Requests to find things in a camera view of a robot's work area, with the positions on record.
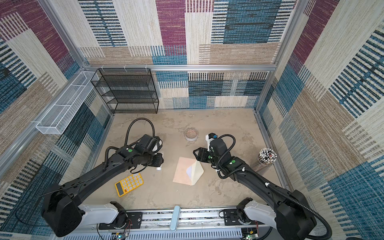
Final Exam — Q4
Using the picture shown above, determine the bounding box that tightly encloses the pink envelope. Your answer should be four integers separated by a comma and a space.
173, 157, 204, 186

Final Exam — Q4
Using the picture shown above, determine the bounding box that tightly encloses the white letter paper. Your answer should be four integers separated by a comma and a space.
186, 164, 195, 180

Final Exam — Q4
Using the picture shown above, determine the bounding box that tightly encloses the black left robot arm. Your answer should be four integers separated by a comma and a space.
15, 129, 164, 237

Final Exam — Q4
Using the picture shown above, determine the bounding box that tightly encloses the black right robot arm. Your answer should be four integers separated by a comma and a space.
193, 133, 333, 240

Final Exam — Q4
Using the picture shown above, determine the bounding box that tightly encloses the white tape roll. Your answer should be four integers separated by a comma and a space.
184, 128, 199, 142

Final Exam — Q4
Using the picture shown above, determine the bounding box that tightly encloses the yellow calculator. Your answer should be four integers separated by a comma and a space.
115, 173, 144, 197

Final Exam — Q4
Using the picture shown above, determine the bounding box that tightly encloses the pencil holder with pencils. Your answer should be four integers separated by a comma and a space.
254, 148, 278, 171

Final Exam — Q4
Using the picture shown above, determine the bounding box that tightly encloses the black mesh shelf rack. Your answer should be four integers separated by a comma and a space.
91, 68, 159, 114

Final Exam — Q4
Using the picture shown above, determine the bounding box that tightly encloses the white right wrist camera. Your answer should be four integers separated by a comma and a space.
206, 133, 218, 152

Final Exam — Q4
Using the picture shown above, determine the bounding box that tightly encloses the light blue handle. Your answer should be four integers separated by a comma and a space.
170, 206, 181, 232

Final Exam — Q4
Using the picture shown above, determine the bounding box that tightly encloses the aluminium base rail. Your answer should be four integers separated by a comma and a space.
59, 206, 313, 240

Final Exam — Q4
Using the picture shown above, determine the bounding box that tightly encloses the white wire basket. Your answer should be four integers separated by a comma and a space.
36, 71, 95, 135

